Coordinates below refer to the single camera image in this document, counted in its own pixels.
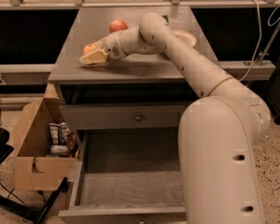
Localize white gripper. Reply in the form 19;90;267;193
79;31;127;65

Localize small orange fruit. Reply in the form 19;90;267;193
83;44;97;54

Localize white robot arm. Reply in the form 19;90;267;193
79;13;271;224

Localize grey wooden drawer cabinet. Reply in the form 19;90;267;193
49;7;217;140

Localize red apple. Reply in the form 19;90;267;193
109;20;128;33

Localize white paper bowl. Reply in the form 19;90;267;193
173;30;197;48

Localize snack packets in box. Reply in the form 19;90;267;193
49;122;77;157

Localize brown cardboard box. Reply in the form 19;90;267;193
12;84;76;190

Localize black stand with cables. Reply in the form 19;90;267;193
0;126;69;224

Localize white cable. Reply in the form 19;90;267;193
237;0;280;83

